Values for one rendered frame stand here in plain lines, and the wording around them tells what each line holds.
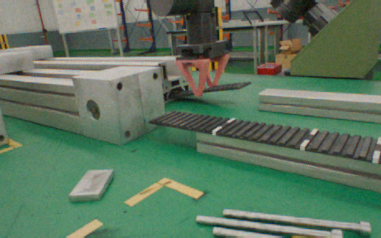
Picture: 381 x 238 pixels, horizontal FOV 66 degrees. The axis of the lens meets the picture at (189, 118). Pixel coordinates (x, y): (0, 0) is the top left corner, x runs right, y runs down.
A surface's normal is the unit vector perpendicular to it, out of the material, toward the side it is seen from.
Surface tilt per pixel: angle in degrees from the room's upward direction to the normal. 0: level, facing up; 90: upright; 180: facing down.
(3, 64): 90
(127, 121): 90
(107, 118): 90
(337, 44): 90
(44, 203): 0
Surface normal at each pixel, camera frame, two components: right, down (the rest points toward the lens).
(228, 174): -0.08, -0.95
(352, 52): -0.61, 0.29
